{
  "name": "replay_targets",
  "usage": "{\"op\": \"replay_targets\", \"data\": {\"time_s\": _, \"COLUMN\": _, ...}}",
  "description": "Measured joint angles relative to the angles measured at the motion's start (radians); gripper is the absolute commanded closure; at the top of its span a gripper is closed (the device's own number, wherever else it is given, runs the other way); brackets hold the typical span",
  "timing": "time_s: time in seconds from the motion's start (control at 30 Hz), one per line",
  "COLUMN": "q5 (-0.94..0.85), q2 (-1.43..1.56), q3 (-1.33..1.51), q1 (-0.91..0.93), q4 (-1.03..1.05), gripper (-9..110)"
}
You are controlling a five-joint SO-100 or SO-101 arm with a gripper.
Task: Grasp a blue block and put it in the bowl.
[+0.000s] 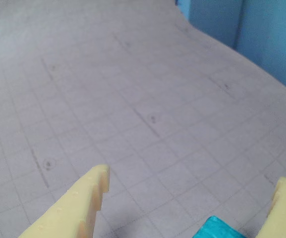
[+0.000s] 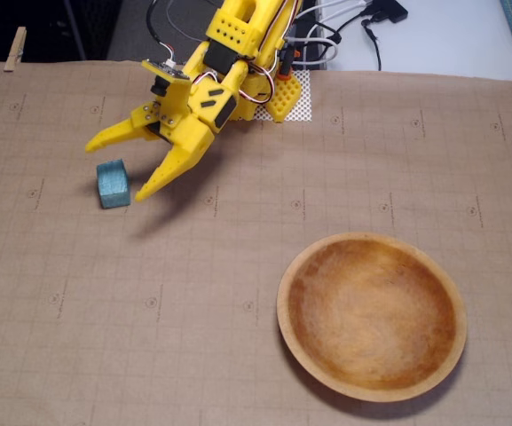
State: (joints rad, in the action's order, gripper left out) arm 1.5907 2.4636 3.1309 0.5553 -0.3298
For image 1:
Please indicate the gridded wrapping paper sheet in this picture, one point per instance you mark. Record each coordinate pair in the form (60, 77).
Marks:
(123, 99)

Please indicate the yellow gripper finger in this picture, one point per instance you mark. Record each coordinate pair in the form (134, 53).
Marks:
(71, 208)
(285, 213)

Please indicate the blue foam block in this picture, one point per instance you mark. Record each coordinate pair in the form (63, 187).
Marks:
(217, 228)

